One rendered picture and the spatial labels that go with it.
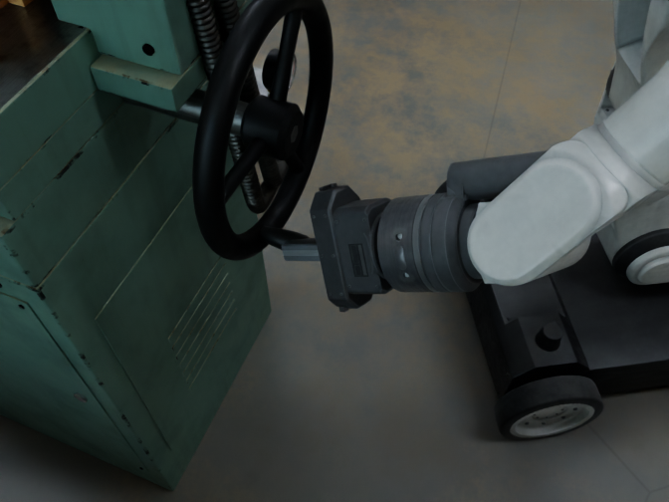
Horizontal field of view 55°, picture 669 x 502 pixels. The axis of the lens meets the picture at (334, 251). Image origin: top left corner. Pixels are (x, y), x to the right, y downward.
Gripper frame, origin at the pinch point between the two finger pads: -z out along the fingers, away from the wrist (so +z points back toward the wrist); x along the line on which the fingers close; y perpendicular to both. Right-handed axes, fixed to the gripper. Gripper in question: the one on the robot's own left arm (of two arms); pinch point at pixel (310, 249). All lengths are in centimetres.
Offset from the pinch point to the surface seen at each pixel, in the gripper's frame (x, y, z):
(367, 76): 21, -126, -66
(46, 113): 18.3, 14.8, -15.7
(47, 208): 9.5, 15.0, -19.9
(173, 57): 21.1, 6.1, -6.4
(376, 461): -55, -42, -29
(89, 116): 17.7, 8.9, -17.7
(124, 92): 19.1, 7.2, -13.3
